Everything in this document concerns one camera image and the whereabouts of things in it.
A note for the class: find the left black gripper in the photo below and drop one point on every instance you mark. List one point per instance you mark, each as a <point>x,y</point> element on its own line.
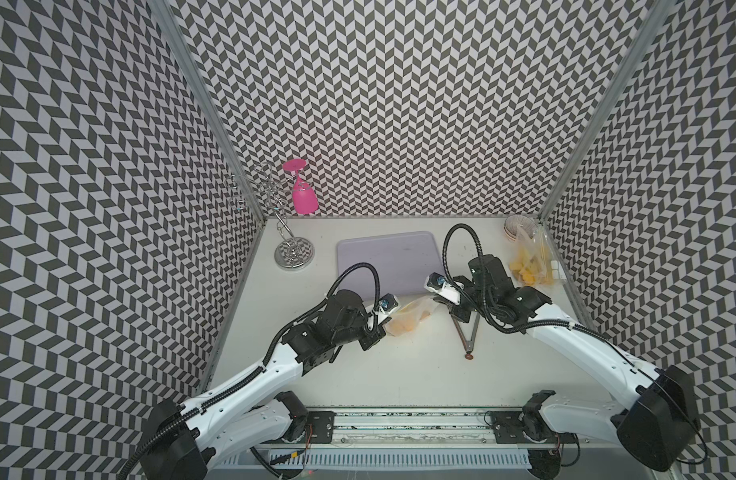
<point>373,336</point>

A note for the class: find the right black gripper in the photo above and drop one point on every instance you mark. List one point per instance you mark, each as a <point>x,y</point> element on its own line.
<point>463,315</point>

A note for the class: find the clear bag with cookies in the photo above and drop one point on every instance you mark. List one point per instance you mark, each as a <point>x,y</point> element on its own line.
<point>408,318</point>

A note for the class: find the red metal tongs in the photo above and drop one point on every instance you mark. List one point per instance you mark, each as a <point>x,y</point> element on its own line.
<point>468,341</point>

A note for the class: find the clear resealable bag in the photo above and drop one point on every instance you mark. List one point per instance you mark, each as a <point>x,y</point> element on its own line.
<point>531,264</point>
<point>553,270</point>

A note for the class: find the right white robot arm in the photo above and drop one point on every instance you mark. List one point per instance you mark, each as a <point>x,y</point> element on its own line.
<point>653,412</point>

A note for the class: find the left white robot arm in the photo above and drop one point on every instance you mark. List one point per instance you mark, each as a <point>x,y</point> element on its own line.
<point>187,440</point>

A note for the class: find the lavender plastic tray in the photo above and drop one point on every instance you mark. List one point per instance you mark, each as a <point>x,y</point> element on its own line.
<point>404,261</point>

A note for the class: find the small pink stacked bowls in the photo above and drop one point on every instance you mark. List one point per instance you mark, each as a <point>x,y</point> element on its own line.
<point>515,227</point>

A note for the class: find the pink plastic wine glass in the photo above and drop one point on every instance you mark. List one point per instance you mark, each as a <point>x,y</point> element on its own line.
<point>304,198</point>

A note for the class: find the aluminium mounting rail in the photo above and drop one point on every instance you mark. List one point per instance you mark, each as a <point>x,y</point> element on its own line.
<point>446,427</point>

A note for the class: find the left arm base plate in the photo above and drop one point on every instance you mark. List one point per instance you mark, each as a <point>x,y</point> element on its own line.
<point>320,426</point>

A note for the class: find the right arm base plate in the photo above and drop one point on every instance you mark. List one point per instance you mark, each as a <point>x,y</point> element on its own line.
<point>514,427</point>

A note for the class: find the metal wire glass rack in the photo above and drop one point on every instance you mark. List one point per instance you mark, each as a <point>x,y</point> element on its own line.
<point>293,252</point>

